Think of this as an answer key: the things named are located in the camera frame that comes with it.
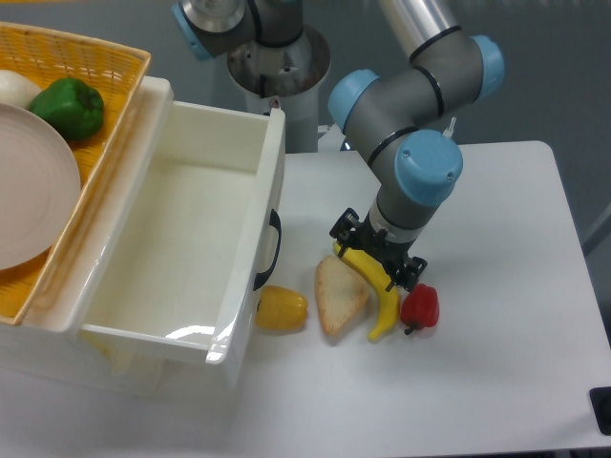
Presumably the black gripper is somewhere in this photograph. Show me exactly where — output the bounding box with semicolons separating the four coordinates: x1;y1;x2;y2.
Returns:
329;208;428;292

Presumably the triangle bread slice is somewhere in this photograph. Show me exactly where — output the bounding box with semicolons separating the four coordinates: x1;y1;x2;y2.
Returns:
314;256;369;336

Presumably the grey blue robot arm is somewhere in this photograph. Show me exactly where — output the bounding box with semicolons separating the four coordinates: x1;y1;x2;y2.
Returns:
172;1;505;290

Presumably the yellow banana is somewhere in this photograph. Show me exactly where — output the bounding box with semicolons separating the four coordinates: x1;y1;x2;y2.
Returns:
333;242;400;343

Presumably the red bell pepper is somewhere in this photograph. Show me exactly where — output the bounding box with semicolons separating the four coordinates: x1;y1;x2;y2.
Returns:
399;283;439;335

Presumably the yellow bell pepper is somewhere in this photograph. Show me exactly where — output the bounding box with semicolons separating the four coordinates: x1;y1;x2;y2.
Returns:
255;285;308;331

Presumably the white plastic drawer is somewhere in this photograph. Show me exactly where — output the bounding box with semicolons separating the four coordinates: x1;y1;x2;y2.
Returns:
81;102;285;385

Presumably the black corner object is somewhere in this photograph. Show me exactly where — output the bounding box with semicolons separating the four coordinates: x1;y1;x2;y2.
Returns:
589;386;611;436

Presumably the yellow woven basket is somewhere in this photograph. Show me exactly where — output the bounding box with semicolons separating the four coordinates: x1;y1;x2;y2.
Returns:
1;22;151;325

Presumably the green bell pepper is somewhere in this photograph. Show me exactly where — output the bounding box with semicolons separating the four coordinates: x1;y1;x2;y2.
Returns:
29;77;104;141

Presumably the pink round plate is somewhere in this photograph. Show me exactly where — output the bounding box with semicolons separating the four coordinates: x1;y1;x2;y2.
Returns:
1;105;81;269

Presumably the white drawer cabinet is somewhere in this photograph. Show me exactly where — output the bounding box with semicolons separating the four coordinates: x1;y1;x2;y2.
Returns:
0;75;174;400

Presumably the white onion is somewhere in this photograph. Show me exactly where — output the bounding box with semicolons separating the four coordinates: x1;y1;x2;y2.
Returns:
0;70;42;110

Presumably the black drawer handle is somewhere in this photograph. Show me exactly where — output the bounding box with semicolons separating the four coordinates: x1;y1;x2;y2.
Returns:
253;209;283;291

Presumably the metal mounting bracket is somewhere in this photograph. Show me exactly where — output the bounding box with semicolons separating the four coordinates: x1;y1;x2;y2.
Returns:
317;124;350;153

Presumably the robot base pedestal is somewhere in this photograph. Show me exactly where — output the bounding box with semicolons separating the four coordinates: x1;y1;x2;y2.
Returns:
227;25;330;153

